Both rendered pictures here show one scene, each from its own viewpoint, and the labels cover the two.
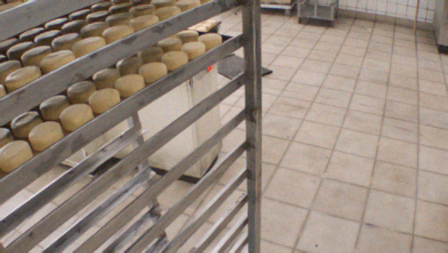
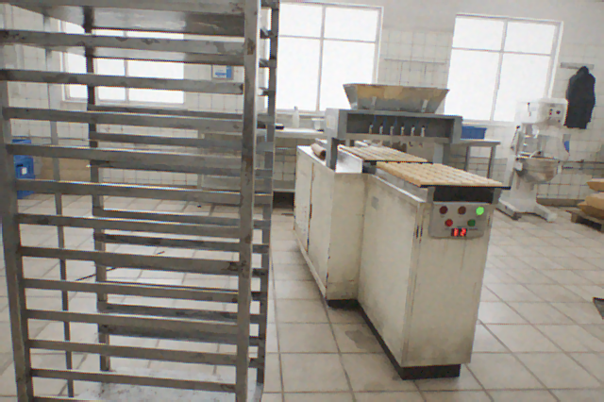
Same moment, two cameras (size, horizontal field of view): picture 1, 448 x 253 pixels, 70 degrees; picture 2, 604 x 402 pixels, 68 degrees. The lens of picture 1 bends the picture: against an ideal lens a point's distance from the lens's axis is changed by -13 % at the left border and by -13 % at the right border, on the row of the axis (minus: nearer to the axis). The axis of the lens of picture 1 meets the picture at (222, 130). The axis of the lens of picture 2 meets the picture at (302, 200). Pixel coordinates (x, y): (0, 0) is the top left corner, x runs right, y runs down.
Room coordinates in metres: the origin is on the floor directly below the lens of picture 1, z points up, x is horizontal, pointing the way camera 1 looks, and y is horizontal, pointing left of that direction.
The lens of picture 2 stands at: (0.23, -1.04, 1.21)
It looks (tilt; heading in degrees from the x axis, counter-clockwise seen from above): 13 degrees down; 55
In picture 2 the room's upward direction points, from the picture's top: 3 degrees clockwise
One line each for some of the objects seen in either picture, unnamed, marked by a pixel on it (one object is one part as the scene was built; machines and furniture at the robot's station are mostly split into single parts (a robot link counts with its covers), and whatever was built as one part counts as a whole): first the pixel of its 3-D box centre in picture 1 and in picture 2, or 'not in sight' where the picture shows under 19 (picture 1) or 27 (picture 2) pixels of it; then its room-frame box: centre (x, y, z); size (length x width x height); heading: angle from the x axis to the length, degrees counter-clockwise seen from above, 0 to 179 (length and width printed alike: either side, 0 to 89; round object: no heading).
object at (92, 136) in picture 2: not in sight; (178, 142); (0.73, 0.45, 1.05); 0.64 x 0.03 x 0.03; 143
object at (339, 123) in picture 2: not in sight; (389, 140); (2.13, 0.85, 1.01); 0.72 x 0.33 x 0.34; 156
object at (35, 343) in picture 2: not in sight; (135, 348); (0.50, 0.13, 0.51); 0.64 x 0.03 x 0.03; 143
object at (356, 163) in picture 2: not in sight; (333, 152); (2.13, 1.37, 0.88); 1.28 x 0.01 x 0.07; 66
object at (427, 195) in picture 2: not in sight; (358, 159); (2.04, 1.01, 0.87); 2.01 x 0.03 x 0.07; 66
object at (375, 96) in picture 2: not in sight; (393, 98); (2.13, 0.85, 1.25); 0.56 x 0.29 x 0.14; 156
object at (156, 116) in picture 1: (155, 102); (413, 261); (1.92, 0.39, 0.45); 0.70 x 0.34 x 0.90; 66
